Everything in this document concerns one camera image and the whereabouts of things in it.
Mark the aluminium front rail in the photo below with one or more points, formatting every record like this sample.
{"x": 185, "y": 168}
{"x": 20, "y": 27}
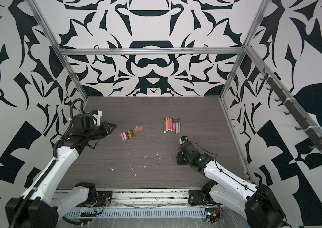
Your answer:
{"x": 161, "y": 197}

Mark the orange highlighter pen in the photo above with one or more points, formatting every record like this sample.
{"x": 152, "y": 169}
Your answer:
{"x": 166, "y": 125}

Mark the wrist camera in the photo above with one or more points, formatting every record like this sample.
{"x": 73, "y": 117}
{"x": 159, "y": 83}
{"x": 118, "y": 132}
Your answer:
{"x": 96, "y": 117}
{"x": 183, "y": 139}

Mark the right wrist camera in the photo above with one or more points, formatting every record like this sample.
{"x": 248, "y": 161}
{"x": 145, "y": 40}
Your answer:
{"x": 183, "y": 139}

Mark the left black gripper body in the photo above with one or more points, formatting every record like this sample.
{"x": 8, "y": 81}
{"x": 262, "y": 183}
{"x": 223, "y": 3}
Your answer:
{"x": 95, "y": 132}

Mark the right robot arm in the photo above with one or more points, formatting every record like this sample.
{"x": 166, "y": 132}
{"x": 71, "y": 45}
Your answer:
{"x": 257, "y": 204}

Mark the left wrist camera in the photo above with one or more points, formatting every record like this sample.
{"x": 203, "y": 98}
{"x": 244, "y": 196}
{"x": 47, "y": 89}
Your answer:
{"x": 96, "y": 117}

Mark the purple marker pen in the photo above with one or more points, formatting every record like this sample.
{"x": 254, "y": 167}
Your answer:
{"x": 164, "y": 125}

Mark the white cable duct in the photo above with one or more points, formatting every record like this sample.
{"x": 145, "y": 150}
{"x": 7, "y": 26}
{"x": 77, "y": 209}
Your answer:
{"x": 198, "y": 213}

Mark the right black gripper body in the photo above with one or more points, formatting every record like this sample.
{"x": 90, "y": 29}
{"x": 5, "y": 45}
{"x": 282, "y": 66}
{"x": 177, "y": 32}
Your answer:
{"x": 183, "y": 158}

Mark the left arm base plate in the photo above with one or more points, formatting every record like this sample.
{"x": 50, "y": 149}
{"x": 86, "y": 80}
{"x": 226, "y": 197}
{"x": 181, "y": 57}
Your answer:
{"x": 102, "y": 198}

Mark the green circuit board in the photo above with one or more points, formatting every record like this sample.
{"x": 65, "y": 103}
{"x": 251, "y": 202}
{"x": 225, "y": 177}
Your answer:
{"x": 214, "y": 214}

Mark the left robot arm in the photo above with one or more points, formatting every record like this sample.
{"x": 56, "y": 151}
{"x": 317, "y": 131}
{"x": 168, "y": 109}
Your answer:
{"x": 35, "y": 207}

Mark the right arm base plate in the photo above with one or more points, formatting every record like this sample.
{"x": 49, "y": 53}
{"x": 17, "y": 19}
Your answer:
{"x": 200, "y": 198}

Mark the blue highlighter pen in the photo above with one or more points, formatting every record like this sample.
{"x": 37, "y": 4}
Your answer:
{"x": 168, "y": 123}

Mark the pink highlighter pen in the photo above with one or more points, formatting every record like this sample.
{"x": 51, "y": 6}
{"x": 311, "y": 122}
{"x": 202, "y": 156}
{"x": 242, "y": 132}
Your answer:
{"x": 171, "y": 123}

